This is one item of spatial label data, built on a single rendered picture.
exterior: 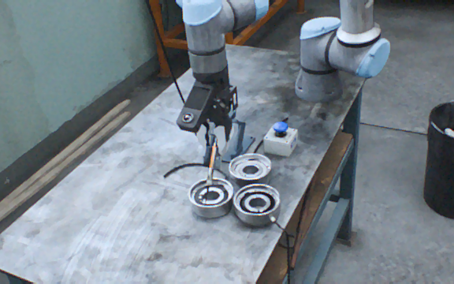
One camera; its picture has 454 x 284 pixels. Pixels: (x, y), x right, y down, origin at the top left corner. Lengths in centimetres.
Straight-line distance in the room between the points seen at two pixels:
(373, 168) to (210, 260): 167
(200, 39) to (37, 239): 59
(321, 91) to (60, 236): 85
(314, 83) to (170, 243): 70
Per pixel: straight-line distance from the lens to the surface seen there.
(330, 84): 157
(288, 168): 129
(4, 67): 272
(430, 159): 231
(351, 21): 139
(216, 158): 113
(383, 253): 221
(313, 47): 151
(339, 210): 202
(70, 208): 129
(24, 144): 288
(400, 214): 240
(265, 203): 117
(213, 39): 99
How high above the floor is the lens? 159
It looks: 34 degrees down
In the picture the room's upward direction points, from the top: 5 degrees counter-clockwise
